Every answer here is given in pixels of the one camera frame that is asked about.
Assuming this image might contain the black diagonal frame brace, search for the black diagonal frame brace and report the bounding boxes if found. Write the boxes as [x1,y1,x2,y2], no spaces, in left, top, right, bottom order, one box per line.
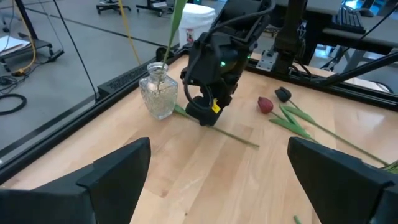
[312,51,398,88]

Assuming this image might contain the dark red artificial tulip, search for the dark red artificial tulip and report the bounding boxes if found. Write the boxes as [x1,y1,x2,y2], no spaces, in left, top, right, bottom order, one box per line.
[274,86,389,166]

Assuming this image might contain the yellow hanging cable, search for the yellow hanging cable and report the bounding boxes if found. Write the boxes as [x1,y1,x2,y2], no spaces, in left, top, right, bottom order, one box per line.
[117,0,141,65]

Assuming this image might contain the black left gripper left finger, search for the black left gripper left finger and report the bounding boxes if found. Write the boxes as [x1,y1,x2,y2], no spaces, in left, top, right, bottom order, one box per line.
[0,136,152,224]

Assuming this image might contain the clear textured glass vase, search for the clear textured glass vase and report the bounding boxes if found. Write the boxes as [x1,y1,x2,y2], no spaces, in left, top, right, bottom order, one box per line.
[139,62,179,121]

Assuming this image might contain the grey desk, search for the grey desk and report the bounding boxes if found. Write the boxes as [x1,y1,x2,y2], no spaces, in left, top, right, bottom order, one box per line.
[322,14,398,57]

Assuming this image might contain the black rolling stand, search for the black rolling stand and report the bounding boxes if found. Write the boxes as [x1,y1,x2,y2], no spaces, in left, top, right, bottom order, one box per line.
[0,0,65,73]

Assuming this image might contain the black table frame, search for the black table frame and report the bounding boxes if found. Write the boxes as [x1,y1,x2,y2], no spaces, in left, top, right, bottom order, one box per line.
[0,43,398,184]

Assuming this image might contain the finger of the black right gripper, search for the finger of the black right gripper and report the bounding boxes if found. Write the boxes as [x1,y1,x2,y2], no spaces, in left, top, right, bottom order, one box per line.
[213,89,233,115]
[185,96,219,127]

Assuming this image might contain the black hanging cable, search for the black hanging cable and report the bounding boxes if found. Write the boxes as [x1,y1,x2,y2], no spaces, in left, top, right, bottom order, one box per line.
[52,0,99,101]

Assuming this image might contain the black keyboard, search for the black keyboard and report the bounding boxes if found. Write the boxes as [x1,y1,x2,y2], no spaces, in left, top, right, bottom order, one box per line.
[330,5,367,35]

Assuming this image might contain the white paper stack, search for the white paper stack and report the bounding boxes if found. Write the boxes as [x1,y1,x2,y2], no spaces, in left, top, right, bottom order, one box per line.
[0,35,31,54]

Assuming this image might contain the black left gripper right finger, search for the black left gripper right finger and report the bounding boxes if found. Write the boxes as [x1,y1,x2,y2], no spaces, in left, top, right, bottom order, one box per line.
[287,136,398,224]

